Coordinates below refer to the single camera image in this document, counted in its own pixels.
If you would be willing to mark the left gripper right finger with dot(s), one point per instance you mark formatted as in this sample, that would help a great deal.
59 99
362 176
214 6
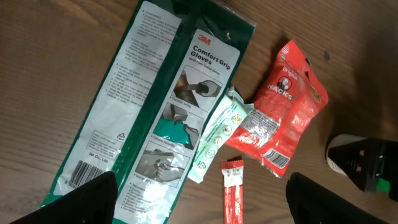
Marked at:
311 203

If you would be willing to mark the green lid jar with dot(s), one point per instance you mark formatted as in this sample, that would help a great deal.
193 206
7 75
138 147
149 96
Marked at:
337 143

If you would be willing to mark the light green wipes pack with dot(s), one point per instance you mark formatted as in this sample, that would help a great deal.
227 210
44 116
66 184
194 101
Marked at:
226 118

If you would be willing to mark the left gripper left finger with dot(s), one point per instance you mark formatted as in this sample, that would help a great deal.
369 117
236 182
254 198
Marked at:
92 203

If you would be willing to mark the red stick sachet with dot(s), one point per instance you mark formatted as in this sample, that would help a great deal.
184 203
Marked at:
232 172

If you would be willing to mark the red snack bag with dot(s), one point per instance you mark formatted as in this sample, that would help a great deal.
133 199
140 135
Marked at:
284 106

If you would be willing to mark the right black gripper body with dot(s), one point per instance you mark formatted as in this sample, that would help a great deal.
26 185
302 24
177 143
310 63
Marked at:
371 164

